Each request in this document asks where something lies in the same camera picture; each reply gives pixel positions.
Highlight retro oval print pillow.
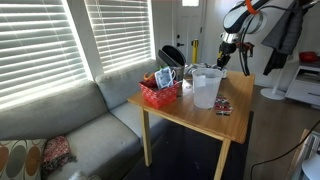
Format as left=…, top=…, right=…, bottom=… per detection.
left=0, top=138, right=48, bottom=180

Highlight red paisley cloth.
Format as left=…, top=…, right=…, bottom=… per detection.
left=40, top=135, right=78, bottom=179

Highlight grey hanging jacket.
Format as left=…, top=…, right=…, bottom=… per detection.
left=261, top=0, right=309, bottom=77

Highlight black floor cable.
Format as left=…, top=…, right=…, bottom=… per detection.
left=249, top=119, right=320, bottom=180

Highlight white round appliance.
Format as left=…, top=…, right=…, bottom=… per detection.
left=300, top=151, right=320, bottom=180

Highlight red object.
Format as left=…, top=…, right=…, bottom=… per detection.
left=298, top=51, right=320, bottom=64

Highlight clear plastic bucket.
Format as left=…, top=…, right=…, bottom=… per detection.
left=191, top=67, right=224, bottom=110

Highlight red woven basket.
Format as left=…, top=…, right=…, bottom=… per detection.
left=138, top=79, right=181, bottom=110

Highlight narrow white window blind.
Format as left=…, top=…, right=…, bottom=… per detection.
left=84, top=0, right=155, bottom=73

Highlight wide white window blind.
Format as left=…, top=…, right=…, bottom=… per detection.
left=0, top=0, right=90, bottom=107

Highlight white cabinet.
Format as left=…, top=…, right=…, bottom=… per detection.
left=285, top=61, right=320, bottom=110

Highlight dark blue rug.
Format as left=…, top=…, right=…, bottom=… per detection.
left=121, top=110, right=255, bottom=180

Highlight grey sofa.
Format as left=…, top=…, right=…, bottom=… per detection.
left=0, top=58, right=174, bottom=180

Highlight white coat stand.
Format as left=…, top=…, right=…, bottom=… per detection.
left=260, top=68, right=288, bottom=101

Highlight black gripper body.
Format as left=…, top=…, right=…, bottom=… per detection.
left=218, top=41, right=238, bottom=59

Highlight orange arm strap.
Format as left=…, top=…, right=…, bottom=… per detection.
left=244, top=0, right=260, bottom=16

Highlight patterned red towel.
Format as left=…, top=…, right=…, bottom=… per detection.
left=213, top=94, right=234, bottom=117

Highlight orange handle tool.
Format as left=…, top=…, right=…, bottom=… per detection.
left=143, top=70, right=156, bottom=82

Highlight white plastic packet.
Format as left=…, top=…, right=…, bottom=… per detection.
left=154, top=66, right=177, bottom=91

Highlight wooden table leg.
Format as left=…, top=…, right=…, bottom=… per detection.
left=213, top=137, right=232, bottom=180
left=139, top=107, right=153, bottom=168

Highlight white door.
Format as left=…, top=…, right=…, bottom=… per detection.
left=172, top=0, right=207, bottom=66

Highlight yellow post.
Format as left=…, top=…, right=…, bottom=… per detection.
left=191, top=38, right=200, bottom=65

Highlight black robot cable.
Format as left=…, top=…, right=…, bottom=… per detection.
left=238, top=13, right=264, bottom=77

